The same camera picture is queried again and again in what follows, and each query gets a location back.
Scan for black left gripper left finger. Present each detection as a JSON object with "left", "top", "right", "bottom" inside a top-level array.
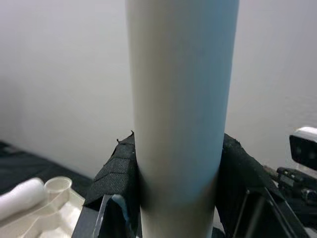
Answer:
[{"left": 83, "top": 130, "right": 143, "bottom": 238}]

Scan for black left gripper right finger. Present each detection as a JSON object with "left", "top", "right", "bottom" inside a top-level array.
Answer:
[{"left": 212, "top": 132, "right": 310, "bottom": 238}]

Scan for white plastic table leg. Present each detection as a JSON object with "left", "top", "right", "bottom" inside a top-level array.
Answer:
[
  {"left": 0, "top": 177, "right": 45, "bottom": 221},
  {"left": 125, "top": 0, "right": 240, "bottom": 238}
]

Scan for black tablecloth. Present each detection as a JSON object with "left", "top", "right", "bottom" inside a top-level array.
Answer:
[{"left": 0, "top": 140, "right": 317, "bottom": 238}]

